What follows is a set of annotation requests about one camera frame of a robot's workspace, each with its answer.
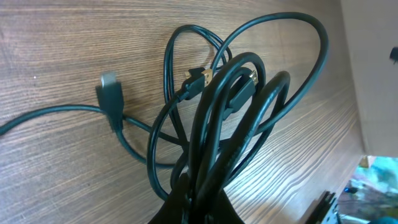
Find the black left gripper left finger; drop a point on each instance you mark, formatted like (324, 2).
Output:
(176, 208)

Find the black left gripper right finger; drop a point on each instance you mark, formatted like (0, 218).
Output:
(222, 212)

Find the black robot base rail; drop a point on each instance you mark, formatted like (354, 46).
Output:
(326, 212)

